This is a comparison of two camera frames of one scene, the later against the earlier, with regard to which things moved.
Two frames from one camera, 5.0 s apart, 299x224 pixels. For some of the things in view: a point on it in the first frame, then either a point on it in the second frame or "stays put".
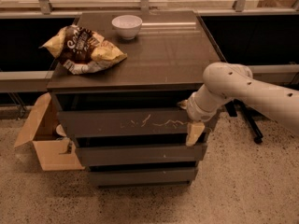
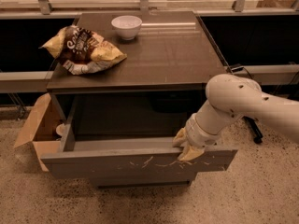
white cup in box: [60, 131] stays put
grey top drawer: [117, 123] -> [128, 159]
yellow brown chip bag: [82, 50] stays put
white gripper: [196, 110] -> [200, 135]
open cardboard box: [53, 148] stays put
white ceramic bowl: [127, 26] stays put
